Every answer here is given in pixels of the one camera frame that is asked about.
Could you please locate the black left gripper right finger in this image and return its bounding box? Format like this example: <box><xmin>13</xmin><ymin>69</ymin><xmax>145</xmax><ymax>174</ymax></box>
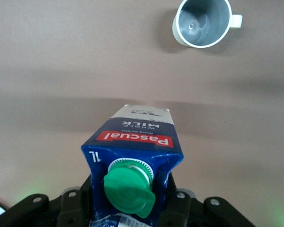
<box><xmin>160</xmin><ymin>173</ymin><xmax>196</xmax><ymax>227</ymax></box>

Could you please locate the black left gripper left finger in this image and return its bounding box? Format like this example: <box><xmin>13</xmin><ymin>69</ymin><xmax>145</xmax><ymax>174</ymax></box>
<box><xmin>59</xmin><ymin>175</ymin><xmax>94</xmax><ymax>227</ymax></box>

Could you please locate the blue milk carton green cap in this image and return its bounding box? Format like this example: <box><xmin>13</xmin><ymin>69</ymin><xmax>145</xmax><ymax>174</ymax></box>
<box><xmin>80</xmin><ymin>105</ymin><xmax>184</xmax><ymax>227</ymax></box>

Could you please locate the beige mug grey inside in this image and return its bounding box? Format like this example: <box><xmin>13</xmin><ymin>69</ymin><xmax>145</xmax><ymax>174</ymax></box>
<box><xmin>172</xmin><ymin>0</ymin><xmax>243</xmax><ymax>49</ymax></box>

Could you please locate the brown table cloth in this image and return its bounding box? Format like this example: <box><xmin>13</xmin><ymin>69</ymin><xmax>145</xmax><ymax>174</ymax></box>
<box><xmin>0</xmin><ymin>0</ymin><xmax>284</xmax><ymax>227</ymax></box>

